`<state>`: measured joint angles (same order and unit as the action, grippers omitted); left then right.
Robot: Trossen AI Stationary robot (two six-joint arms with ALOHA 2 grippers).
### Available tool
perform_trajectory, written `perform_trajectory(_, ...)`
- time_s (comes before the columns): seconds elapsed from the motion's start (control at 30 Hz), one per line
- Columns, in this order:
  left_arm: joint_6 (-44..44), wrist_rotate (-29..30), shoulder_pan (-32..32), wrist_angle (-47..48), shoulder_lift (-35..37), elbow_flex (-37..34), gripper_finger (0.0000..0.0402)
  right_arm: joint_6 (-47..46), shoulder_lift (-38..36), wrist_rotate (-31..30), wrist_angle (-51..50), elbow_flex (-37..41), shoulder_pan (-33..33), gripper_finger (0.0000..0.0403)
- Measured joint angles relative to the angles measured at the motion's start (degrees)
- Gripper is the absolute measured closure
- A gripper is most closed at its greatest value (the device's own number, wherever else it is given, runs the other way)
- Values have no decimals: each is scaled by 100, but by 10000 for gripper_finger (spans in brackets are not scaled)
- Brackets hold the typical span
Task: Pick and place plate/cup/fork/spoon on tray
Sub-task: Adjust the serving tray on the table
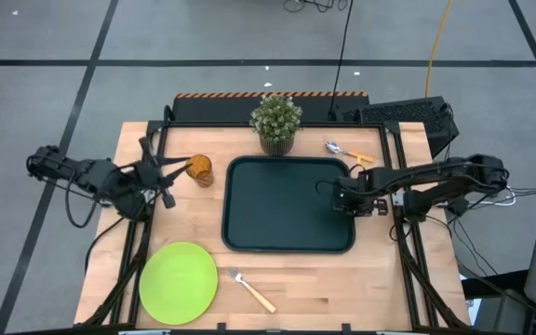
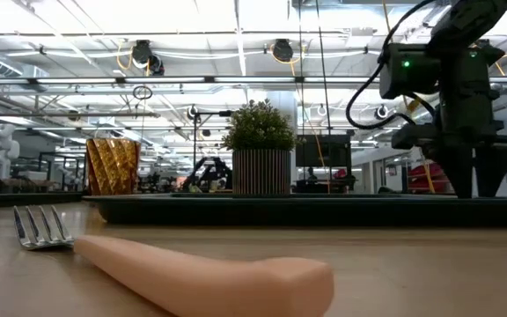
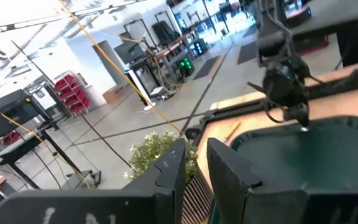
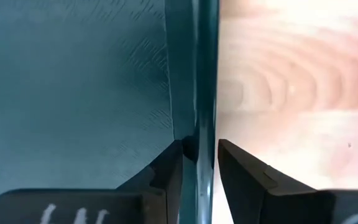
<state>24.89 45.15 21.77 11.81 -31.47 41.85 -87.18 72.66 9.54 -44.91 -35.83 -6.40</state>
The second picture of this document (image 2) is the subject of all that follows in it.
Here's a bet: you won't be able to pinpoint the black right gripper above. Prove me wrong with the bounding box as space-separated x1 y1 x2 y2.
391 89 507 199

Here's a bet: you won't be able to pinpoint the dark green serving tray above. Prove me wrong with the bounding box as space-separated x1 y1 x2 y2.
82 193 507 228

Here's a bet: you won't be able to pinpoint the fork with peach handle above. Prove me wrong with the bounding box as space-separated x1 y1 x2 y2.
12 204 336 317

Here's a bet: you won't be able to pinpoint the amber ribbed glass cup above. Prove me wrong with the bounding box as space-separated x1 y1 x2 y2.
85 137 142 196

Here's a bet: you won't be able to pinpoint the red storage bins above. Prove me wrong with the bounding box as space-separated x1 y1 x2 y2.
407 161 446 194

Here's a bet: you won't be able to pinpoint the black monitor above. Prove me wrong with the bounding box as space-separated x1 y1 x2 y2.
296 134 352 168

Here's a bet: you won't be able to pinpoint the artificial plant in ribbed pot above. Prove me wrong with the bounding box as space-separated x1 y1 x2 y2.
220 98 301 195

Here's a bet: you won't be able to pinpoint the white robot figure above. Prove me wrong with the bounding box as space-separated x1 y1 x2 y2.
0 122 21 181

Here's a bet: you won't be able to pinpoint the black hanging cable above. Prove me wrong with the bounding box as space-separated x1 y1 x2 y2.
315 0 333 195

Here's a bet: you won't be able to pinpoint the black camera stand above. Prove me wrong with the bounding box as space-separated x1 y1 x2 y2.
191 108 234 181

